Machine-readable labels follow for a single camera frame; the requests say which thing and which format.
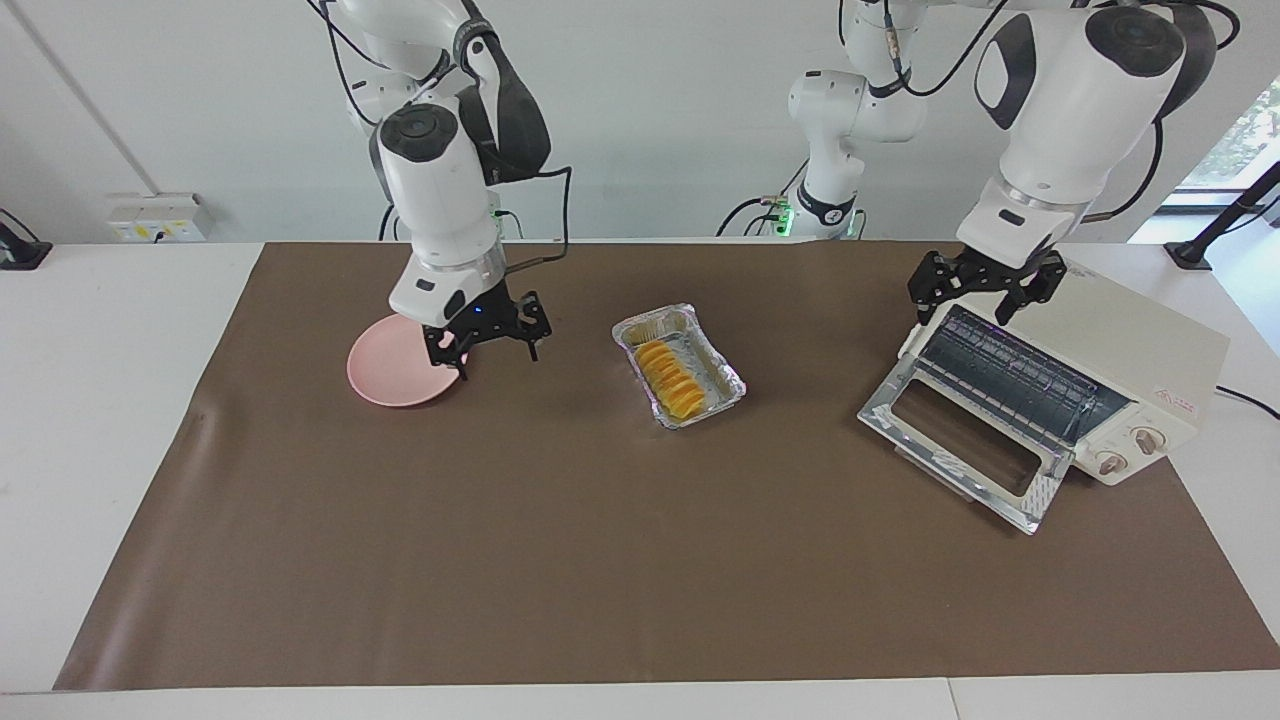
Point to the white wall socket box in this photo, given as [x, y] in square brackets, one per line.
[160, 218]

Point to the brown table mat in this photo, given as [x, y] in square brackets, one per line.
[600, 560]

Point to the golden ridged bread loaf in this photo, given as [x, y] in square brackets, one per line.
[672, 380]

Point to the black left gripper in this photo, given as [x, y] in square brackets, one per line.
[995, 272]

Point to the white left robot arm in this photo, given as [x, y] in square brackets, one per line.
[1060, 110]

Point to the cream toaster oven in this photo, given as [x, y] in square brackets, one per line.
[1140, 340]

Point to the beige oven knob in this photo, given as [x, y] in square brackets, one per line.
[1148, 440]
[1110, 463]

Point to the window with greenery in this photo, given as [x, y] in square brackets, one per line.
[1240, 140]

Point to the glass oven door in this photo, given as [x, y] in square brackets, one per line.
[890, 415]

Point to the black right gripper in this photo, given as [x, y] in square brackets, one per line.
[480, 320]

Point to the pink round plate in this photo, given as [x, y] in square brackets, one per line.
[385, 370]

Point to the black desk clamp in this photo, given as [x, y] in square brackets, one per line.
[20, 250]

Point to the aluminium foil tray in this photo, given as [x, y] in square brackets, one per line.
[725, 380]

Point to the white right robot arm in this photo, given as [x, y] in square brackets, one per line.
[440, 190]

